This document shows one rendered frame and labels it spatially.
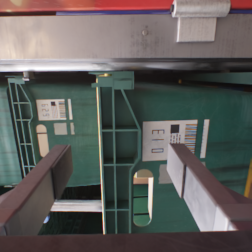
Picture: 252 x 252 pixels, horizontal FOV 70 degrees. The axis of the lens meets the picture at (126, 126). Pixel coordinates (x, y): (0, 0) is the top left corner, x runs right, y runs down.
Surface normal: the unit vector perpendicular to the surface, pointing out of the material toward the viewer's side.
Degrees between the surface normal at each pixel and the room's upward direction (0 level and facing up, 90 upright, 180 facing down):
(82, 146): 92
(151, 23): 90
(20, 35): 90
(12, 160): 92
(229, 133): 100
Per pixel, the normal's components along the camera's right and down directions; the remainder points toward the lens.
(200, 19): -0.02, 0.26
